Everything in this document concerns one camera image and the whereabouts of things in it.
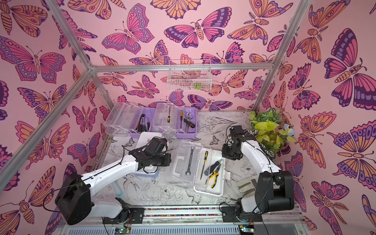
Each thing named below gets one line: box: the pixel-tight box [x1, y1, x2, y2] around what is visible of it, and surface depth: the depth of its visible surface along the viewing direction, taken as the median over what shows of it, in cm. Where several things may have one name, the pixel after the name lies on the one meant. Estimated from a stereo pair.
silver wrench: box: [185, 145, 195, 176], surface depth 81 cm
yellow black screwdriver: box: [199, 150, 209, 181], surface depth 87 cm
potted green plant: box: [243, 107, 297, 161], surface depth 81 cm
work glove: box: [236, 178, 257, 198], surface depth 83 cm
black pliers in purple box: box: [135, 113, 147, 134], surface depth 112 cm
